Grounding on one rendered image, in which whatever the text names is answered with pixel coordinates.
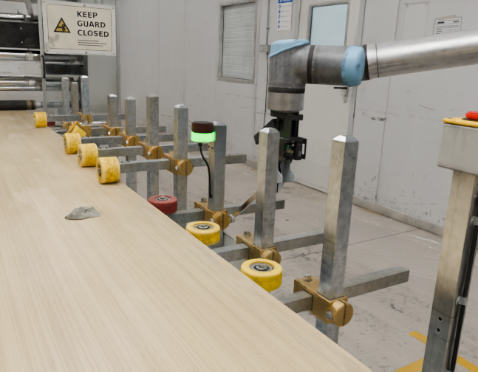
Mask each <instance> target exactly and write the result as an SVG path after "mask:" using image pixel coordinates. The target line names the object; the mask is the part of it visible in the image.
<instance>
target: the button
mask: <svg viewBox="0 0 478 372"><path fill-rule="evenodd" d="M465 117H467V119H468V120H478V111H468V113H465Z"/></svg>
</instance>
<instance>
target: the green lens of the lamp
mask: <svg viewBox="0 0 478 372"><path fill-rule="evenodd" d="M191 140H192V141H195V142H212V141H213V140H214V133H211V134H198V133H193V132H191Z"/></svg>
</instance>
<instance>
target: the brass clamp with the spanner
mask: <svg viewBox="0 0 478 372"><path fill-rule="evenodd" d="M196 208H200V209H202V210H204V221H209V222H213V223H216V224H218V225H219V226H220V230H224V229H226V228H227V227H228V226H229V224H230V222H231V219H230V216H229V215H228V214H227V213H228V211H227V210H226V209H224V210H217V211H212V210H210V209H209V208H208V203H202V202H200V201H195V202H194V209H196Z"/></svg>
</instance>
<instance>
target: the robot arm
mask: <svg viewBox="0 0 478 372"><path fill-rule="evenodd" d="M309 44H310V42H309V41H308V40H307V39H291V40H281V41H274V42H273V43H272V45H271V48H270V57H269V59H270V68H269V81H268V92H267V109H270V116H271V117H277V119H272V120H271V121H270V122H269V123H268V124H267V125H265V126H264V127H263V128H275V129H276V130H277V131H279V132H280V141H279V163H278V176H277V188H276V192H277V193H278V192H279V191H280V190H281V189H282V187H283V185H284V183H285V182H293V181H294V178H295V175H294V173H293V172H292V171H291V169H290V164H291V162H292V161H293V159H294V160H301V159H305V157H306V148H307V139H306V138H303V137H298V124H299V120H303V114H299V112H300V111H302V110H304V93H305V86H306V84H319V85H333V86H348V87H353V86H359V85H360V84H361V81H364V80H371V79H373V78H383V77H389V76H395V75H405V74H411V73H416V72H427V71H432V70H438V69H448V68H454V67H460V66H470V65H475V64H478V27H477V28H472V29H467V30H458V31H453V32H445V33H440V34H435V35H427V36H421V37H416V38H408V39H403V40H398V41H389V42H384V43H379V44H364V45H359V46H326V45H309ZM263 128H262V129H263ZM303 144H304V154H302V145H303Z"/></svg>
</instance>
